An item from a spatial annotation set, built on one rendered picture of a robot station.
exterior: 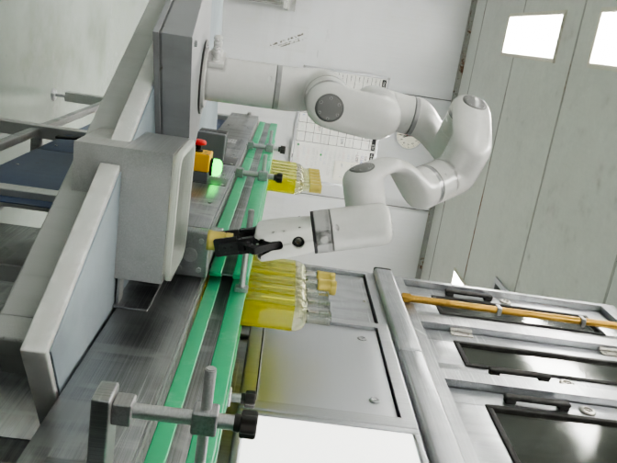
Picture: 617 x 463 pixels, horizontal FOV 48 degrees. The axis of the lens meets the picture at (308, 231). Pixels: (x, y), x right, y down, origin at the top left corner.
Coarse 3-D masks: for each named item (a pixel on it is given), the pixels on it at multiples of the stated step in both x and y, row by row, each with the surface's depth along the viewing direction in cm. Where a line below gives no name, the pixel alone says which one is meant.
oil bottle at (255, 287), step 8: (248, 288) 142; (256, 288) 142; (264, 288) 143; (272, 288) 144; (280, 288) 144; (288, 288) 145; (296, 288) 146; (288, 296) 142; (296, 296) 142; (304, 296) 144
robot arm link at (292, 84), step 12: (276, 72) 145; (288, 72) 145; (300, 72) 146; (312, 72) 147; (324, 72) 147; (276, 84) 144; (288, 84) 144; (300, 84) 146; (312, 84) 143; (276, 96) 145; (288, 96) 145; (300, 96) 147; (276, 108) 148; (288, 108) 148; (300, 108) 150
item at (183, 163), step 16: (192, 144) 120; (176, 160) 109; (192, 160) 125; (176, 176) 109; (192, 176) 126; (176, 192) 110; (176, 208) 111; (176, 224) 128; (176, 240) 129; (176, 256) 126
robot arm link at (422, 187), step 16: (384, 160) 126; (400, 160) 127; (352, 176) 122; (368, 176) 121; (384, 176) 123; (400, 176) 131; (416, 176) 128; (432, 176) 132; (352, 192) 122; (368, 192) 122; (384, 192) 124; (400, 192) 136; (416, 192) 132; (432, 192) 132; (416, 208) 136
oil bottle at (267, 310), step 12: (252, 300) 136; (264, 300) 137; (276, 300) 138; (288, 300) 139; (300, 300) 140; (252, 312) 137; (264, 312) 137; (276, 312) 137; (288, 312) 137; (300, 312) 137; (252, 324) 138; (264, 324) 138; (276, 324) 138; (288, 324) 138; (300, 324) 138
